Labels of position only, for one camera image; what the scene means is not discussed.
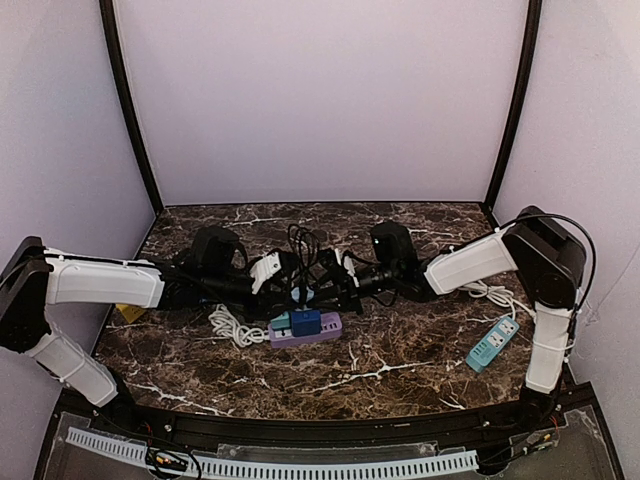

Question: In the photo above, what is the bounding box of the purple power strip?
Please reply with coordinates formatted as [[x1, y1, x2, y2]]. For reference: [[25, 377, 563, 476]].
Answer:
[[207, 303, 344, 350]]

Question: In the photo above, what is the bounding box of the teal charger plug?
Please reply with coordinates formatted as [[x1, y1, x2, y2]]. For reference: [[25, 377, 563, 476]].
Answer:
[[270, 312, 291, 335]]

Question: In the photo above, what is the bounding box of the dark blue cube socket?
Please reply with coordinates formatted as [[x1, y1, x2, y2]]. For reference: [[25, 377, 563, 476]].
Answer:
[[290, 310, 322, 337]]

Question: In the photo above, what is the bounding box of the black usb cable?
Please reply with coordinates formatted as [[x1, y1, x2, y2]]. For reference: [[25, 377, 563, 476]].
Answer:
[[287, 223, 321, 306]]

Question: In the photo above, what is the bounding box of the light blue charger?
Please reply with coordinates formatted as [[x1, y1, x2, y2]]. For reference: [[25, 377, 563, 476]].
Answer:
[[291, 287, 315, 305]]

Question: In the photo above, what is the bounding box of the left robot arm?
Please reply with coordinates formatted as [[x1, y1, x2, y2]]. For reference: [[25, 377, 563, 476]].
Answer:
[[1, 236, 299, 408]]

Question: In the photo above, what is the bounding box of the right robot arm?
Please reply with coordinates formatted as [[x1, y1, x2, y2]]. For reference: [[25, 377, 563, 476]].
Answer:
[[307, 206, 597, 395]]

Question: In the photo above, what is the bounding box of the yellow cube socket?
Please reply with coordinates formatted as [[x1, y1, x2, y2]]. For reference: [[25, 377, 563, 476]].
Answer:
[[116, 304, 146, 324]]

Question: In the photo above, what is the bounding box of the teal power strip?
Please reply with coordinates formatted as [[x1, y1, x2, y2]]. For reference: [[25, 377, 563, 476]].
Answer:
[[449, 279, 521, 373]]

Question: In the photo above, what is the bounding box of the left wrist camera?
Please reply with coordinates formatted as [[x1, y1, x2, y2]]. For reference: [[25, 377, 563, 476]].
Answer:
[[191, 226, 240, 273]]

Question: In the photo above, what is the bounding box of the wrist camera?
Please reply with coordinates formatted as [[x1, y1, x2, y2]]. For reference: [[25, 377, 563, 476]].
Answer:
[[191, 226, 240, 273], [370, 220, 418, 268]]

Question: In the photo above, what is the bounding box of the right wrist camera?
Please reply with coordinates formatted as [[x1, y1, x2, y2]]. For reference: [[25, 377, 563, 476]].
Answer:
[[370, 220, 418, 268]]

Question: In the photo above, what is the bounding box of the white slotted cable duct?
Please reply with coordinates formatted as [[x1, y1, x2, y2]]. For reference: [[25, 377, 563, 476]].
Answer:
[[65, 427, 478, 479]]

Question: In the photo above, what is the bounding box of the left black frame post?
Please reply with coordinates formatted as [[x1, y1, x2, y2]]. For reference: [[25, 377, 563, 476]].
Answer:
[[98, 0, 164, 216]]

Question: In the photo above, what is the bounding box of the black frame post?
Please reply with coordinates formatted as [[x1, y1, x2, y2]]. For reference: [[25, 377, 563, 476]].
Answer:
[[98, 0, 164, 216], [483, 0, 543, 213]]

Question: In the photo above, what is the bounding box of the right black frame post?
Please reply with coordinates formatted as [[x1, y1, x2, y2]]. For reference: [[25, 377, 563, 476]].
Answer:
[[483, 0, 543, 213]]

